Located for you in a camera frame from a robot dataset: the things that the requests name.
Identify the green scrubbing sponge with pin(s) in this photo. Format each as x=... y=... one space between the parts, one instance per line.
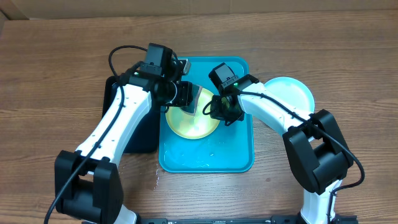
x=193 y=97

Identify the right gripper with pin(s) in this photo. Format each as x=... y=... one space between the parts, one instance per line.
x=218 y=114

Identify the black mounting rail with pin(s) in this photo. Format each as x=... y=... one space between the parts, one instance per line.
x=275 y=219

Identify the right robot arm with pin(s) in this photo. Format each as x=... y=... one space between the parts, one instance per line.
x=318 y=155

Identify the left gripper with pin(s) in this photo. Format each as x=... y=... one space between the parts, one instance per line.
x=186 y=96

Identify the yellow plate with stain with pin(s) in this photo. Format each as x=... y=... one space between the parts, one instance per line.
x=192 y=126

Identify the white plate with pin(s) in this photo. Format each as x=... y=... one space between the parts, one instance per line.
x=293 y=92

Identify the black tray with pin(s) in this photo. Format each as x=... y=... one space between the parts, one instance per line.
x=145 y=138

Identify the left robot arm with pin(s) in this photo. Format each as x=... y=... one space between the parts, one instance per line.
x=87 y=182

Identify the teal serving tray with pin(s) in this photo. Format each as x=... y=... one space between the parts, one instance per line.
x=228 y=149

